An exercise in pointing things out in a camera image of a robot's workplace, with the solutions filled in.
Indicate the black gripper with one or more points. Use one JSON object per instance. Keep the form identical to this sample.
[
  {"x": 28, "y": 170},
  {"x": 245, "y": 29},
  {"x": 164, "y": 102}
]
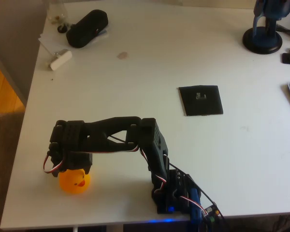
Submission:
[{"x": 79, "y": 161}]

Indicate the yellow rubber duck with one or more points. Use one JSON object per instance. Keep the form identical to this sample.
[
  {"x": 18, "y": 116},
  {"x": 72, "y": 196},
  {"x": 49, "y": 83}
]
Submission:
[{"x": 73, "y": 183}]

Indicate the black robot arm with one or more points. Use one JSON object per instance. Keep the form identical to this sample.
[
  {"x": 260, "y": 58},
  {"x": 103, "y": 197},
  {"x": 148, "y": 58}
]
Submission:
[{"x": 99, "y": 130}]

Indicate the black square mat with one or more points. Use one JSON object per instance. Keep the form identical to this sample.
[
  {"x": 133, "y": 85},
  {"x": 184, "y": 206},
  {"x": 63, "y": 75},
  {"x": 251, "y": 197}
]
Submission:
[{"x": 207, "y": 104}]

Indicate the white power bank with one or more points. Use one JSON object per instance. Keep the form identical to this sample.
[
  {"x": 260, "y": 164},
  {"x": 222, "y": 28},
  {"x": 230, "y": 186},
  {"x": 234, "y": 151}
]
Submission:
[{"x": 61, "y": 60}]

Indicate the blue table clamp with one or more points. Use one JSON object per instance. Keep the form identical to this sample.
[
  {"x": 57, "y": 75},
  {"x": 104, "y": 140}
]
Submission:
[{"x": 195, "y": 205}]

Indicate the white paper sheets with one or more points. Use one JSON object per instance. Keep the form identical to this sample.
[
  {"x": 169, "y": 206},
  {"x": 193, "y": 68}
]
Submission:
[{"x": 50, "y": 39}]

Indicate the black fabric case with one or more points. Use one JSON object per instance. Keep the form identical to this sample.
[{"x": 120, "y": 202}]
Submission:
[{"x": 87, "y": 29}]

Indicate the small black round cap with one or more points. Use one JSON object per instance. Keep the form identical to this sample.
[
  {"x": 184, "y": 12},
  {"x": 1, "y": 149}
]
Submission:
[{"x": 62, "y": 28}]

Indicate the small controller board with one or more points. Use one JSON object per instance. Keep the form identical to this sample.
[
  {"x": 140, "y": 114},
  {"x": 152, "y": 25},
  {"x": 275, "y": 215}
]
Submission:
[{"x": 211, "y": 212}]

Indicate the blue microphone on black base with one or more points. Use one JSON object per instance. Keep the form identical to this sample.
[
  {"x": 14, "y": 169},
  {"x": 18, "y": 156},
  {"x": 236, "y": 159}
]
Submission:
[{"x": 262, "y": 41}]

